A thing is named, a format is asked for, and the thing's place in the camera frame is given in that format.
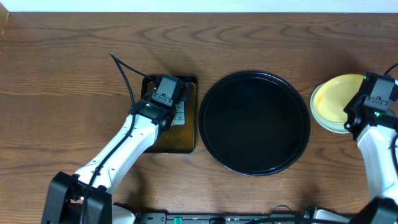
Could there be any yellow plate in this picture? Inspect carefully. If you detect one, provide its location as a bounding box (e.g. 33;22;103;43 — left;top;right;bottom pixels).
313;74;364;124

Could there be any black round tray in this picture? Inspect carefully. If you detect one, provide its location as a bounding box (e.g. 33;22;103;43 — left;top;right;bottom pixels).
198;71;311;176

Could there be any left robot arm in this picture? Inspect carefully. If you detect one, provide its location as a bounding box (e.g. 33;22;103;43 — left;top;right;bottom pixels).
41;100;185;223

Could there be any light blue plate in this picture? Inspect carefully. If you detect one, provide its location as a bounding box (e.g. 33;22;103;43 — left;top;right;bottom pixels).
310;84;349;134

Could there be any black rectangular water tray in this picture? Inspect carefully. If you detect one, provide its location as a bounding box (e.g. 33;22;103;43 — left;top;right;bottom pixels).
146;74;198;154

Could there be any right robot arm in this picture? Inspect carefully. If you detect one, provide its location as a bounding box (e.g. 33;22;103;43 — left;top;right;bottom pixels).
344;93;397;224

